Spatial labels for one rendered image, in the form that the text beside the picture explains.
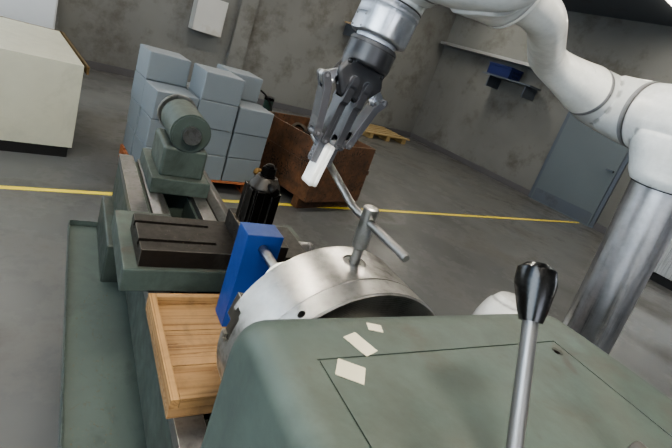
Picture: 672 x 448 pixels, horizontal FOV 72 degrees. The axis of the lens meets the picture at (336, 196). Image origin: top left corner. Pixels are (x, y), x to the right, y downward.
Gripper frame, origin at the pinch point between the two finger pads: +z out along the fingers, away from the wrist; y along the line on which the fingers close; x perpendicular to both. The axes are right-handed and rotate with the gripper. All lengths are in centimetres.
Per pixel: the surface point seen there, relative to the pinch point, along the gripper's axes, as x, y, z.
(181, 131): -93, -4, 23
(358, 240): 14.9, -1.9, 5.4
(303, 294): 17.7, 4.6, 13.3
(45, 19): -660, 49, 69
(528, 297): 43.5, 5.0, -4.0
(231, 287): -17.3, -4.3, 34.2
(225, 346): 12.7, 8.9, 25.9
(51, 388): -96, 5, 134
